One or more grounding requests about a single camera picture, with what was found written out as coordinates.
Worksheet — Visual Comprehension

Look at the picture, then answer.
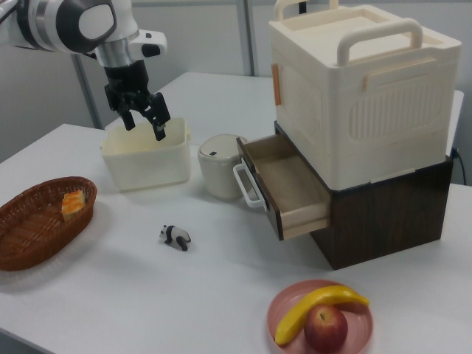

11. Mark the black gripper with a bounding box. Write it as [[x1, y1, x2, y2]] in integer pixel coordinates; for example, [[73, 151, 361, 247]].
[[103, 60, 172, 142]]

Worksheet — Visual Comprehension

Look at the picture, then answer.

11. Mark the small panda toy figure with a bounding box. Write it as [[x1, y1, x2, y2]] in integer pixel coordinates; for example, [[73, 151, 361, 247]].
[[159, 224, 192, 252]]

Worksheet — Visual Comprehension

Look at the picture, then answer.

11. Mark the orange topped bread toy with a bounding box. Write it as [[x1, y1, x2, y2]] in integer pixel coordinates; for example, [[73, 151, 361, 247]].
[[60, 190, 87, 223]]

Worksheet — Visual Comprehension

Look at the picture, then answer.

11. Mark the yellow toy banana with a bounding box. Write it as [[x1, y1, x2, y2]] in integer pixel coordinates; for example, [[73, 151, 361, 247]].
[[274, 284, 371, 347]]

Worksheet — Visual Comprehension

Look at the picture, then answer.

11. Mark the dark wood drawer cabinet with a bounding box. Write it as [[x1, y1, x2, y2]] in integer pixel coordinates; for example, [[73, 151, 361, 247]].
[[273, 120, 455, 271]]

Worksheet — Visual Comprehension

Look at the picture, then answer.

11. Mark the red toy apple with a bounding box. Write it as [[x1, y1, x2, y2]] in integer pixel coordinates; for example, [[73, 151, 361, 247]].
[[303, 304, 350, 352]]

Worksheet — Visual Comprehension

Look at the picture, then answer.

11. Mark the white plastic open bin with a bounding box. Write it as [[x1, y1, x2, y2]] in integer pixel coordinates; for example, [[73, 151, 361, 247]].
[[100, 117, 193, 193]]

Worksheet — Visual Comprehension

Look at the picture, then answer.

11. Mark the small cream lidded trash can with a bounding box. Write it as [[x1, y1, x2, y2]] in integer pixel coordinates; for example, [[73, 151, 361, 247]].
[[197, 134, 249, 201]]

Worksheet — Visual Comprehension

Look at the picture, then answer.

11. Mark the brown wicker basket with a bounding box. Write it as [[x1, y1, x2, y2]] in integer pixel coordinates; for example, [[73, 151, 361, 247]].
[[0, 176, 99, 273]]

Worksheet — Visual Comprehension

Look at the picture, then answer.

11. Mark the cream plastic storage cabinet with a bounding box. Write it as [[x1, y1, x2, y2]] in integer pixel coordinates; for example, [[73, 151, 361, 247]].
[[268, 0, 464, 193]]

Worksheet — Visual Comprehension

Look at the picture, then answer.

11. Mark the pink plate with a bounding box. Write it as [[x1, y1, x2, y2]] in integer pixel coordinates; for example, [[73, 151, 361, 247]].
[[266, 279, 375, 354]]

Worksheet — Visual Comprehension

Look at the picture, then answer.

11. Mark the wooden drawer with white handle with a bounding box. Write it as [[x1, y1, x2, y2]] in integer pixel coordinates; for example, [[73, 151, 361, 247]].
[[232, 133, 331, 243]]

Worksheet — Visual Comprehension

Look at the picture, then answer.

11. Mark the thin black wall cable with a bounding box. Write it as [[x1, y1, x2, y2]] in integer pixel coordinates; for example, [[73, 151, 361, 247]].
[[450, 147, 469, 186]]

